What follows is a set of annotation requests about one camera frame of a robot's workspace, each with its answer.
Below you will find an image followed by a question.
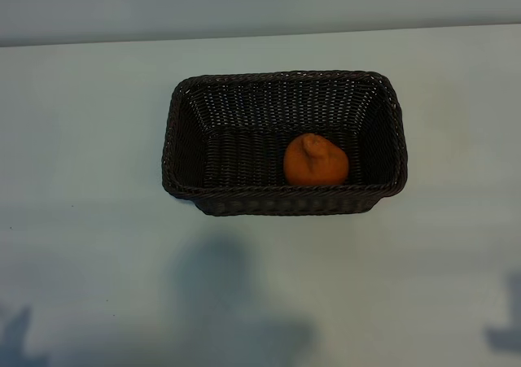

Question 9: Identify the dark brown wicker basket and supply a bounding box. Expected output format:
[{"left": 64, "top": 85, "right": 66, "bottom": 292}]
[{"left": 160, "top": 68, "right": 409, "bottom": 217}]

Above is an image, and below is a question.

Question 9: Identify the orange fruit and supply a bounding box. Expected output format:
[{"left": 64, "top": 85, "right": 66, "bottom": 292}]
[{"left": 282, "top": 133, "right": 350, "bottom": 187}]

